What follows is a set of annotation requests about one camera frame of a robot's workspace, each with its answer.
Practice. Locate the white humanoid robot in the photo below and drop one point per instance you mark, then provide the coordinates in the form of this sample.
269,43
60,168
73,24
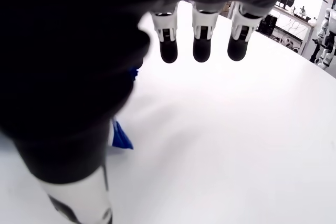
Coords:
328,56

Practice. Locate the blue Oreo cookie pack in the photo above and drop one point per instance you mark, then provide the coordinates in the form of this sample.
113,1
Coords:
120,137

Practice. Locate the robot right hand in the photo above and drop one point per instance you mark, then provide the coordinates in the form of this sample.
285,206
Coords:
65,51

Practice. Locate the black computer case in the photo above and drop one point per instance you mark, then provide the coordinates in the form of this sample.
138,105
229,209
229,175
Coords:
269,24

